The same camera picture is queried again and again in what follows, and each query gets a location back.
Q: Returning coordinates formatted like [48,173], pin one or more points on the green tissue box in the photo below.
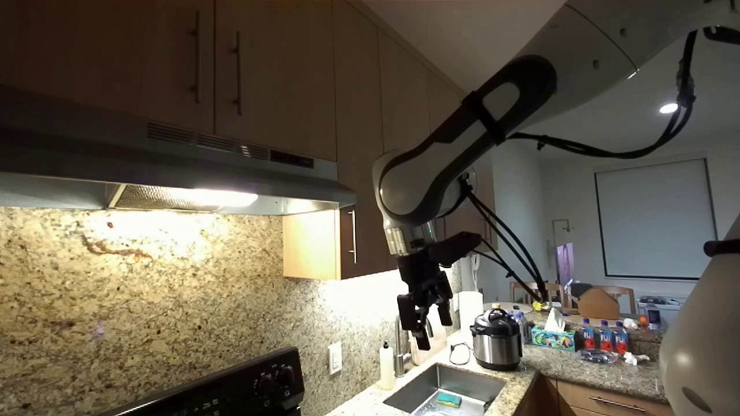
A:
[550,339]

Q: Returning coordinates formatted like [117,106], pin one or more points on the white soap bottle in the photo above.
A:
[387,372]

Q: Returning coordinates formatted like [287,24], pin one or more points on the wood base cabinet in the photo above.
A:
[601,400]

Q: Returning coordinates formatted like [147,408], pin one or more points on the white wall outlet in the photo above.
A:
[334,359]

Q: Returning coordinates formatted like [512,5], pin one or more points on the green blue sponge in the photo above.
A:
[447,399]

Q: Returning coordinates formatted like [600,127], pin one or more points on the stainless steel range hood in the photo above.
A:
[152,159]

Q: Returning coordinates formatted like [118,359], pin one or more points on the steel black pressure cooker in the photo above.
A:
[496,343]

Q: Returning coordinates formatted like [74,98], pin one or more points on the white projector screen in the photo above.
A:
[654,221]

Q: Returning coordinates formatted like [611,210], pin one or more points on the round ceiling light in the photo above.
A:
[668,108]

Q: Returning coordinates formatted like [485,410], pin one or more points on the range hood light panel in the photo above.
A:
[209,197]

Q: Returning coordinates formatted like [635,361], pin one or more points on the purple wall hanging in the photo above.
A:
[565,262]

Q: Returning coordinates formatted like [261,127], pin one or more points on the black electric stove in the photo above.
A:
[231,389]

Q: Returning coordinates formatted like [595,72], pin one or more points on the slatted wood chair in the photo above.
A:
[554,292]

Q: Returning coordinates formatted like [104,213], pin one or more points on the white paper towel roll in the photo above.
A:
[470,309]

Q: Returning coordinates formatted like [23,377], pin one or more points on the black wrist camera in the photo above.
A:
[453,249]

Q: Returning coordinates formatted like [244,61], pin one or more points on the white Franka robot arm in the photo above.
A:
[586,48]

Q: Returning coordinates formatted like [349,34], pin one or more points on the tall wood wall cabinet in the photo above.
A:
[313,246]

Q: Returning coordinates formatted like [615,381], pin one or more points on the stainless steel sink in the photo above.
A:
[430,383]

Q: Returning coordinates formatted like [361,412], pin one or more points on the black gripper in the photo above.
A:
[424,281]

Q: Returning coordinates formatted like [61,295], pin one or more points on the round backed wood chair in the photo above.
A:
[600,304]

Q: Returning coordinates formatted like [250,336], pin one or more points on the small blue package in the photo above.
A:
[643,314]

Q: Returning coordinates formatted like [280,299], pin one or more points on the wood cabinet door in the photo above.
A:
[100,61]
[284,78]

